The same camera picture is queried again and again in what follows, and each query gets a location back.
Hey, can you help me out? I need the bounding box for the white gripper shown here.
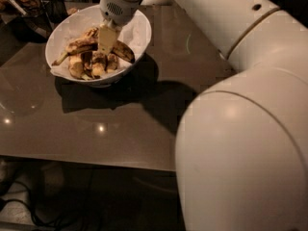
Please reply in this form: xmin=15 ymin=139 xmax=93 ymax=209
xmin=98 ymin=0 xmax=142 ymax=55

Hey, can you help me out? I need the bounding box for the long brown top banana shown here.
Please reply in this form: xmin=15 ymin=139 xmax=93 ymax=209
xmin=112 ymin=40 xmax=135 ymax=64

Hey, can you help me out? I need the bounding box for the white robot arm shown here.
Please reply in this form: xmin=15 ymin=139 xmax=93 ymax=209
xmin=160 ymin=0 xmax=308 ymax=231

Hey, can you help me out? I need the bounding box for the brown banana rear left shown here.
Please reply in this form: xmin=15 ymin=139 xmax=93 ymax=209
xmin=52 ymin=27 xmax=98 ymax=65

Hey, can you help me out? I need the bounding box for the small banana front right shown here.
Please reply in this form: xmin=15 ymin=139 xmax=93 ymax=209
xmin=106 ymin=53 xmax=118 ymax=73

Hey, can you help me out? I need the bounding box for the white paper bowl liner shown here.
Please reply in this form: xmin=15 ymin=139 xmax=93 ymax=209
xmin=49 ymin=6 xmax=150 ymax=82

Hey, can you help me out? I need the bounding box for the white bowl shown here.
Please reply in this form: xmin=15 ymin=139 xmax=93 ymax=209
xmin=44 ymin=3 xmax=153 ymax=89

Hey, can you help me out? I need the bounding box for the yellow banana front middle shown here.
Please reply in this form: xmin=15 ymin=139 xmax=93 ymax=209
xmin=91 ymin=51 xmax=107 ymax=78

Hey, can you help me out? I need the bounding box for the yellow banana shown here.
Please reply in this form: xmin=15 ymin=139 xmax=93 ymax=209
xmin=91 ymin=51 xmax=107 ymax=78
xmin=68 ymin=54 xmax=84 ymax=79

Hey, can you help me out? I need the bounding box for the yellow banana front left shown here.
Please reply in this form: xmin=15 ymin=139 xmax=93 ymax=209
xmin=68 ymin=54 xmax=84 ymax=79

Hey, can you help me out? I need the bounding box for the black mesh pen cup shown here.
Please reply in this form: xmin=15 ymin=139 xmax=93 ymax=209
xmin=42 ymin=0 xmax=68 ymax=23

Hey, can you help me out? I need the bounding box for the black floor cable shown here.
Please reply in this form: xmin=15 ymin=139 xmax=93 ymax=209
xmin=0 ymin=180 xmax=104 ymax=231

